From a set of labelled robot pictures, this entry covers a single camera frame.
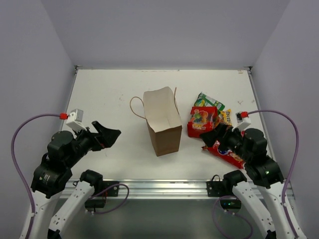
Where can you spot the red gummy candy packet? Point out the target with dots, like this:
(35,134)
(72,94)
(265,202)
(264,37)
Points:
(202,119)

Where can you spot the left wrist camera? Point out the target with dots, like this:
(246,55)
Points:
(76,119)

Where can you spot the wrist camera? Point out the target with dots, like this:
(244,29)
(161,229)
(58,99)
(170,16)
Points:
(76,119)
(243,121)

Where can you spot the brown paper bag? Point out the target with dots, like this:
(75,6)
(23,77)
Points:
(163,119)

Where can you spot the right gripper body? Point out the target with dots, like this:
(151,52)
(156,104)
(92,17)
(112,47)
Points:
(220,133)

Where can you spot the black base bracket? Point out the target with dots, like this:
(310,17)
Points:
(217,188)
(100,201)

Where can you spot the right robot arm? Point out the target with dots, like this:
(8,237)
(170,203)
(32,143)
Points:
(261,189)

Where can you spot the right black base bracket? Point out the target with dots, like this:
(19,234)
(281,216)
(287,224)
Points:
(217,188)

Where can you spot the aluminium rail frame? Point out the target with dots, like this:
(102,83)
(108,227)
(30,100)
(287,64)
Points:
(104,96)

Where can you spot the left black base bracket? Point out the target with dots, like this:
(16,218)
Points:
(100,201)

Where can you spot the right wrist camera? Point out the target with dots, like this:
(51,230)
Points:
(243,121)

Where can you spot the large red snack packet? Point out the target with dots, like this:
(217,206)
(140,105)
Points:
(226,155)

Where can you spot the green snack packet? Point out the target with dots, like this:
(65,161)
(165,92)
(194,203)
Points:
(204,100)

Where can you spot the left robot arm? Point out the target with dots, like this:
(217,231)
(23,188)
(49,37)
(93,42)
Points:
(51,176)

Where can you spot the yellow candy packet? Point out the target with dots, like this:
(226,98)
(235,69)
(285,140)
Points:
(225,117)

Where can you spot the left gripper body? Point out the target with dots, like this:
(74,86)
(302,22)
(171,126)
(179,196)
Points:
(95,138)

